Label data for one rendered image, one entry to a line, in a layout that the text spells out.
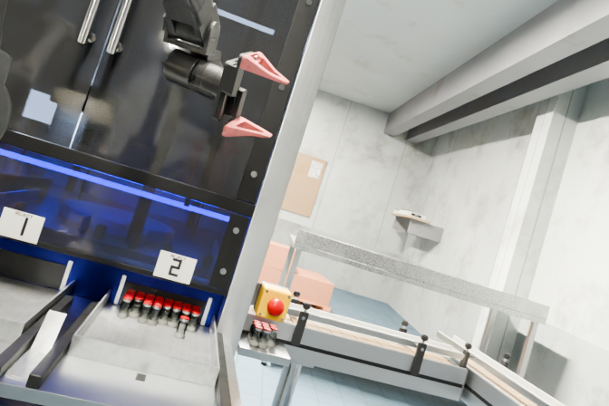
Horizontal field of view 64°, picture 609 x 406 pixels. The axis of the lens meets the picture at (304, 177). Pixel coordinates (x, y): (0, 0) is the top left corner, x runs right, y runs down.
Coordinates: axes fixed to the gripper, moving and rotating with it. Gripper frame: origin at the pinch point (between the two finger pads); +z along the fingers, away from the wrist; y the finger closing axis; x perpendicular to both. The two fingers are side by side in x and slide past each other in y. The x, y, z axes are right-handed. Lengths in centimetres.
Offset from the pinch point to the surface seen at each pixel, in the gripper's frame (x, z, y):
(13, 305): 14, -35, 55
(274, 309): -14, 10, 50
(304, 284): -416, -12, 339
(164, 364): 15.5, -0.8, 46.9
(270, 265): -402, -57, 326
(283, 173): -29.2, -1.2, 24.5
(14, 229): 3, -46, 48
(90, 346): 20, -13, 46
